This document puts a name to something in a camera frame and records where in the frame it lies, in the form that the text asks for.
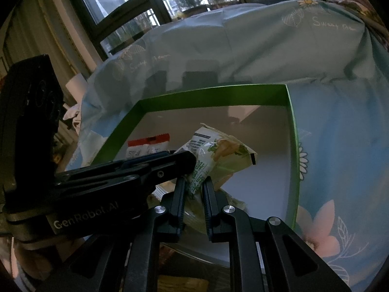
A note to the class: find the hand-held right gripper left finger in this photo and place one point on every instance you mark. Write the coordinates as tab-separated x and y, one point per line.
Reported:
179	206

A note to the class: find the stack of folded cloths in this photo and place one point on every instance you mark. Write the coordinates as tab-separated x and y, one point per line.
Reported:
349	0

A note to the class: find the green cardboard box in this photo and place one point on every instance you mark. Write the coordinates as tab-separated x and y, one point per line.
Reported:
258	158

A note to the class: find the red-edged white snack packet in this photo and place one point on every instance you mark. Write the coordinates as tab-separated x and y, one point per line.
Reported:
146	146

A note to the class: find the balcony potted plant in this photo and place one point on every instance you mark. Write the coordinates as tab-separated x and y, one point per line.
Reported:
191	1

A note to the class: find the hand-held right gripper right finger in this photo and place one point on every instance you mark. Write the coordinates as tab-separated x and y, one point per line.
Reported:
209	206

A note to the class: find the light green snack packet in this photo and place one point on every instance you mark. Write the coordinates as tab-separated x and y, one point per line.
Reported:
218	155

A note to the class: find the white paper roll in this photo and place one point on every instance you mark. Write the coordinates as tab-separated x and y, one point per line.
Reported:
76	88

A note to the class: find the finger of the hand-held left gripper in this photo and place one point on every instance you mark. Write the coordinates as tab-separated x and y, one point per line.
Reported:
146	157
158	173

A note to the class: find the dark framed window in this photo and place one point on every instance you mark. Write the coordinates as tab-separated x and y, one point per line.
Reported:
146	6

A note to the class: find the pale snack packet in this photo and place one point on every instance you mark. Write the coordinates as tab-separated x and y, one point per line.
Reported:
234	202

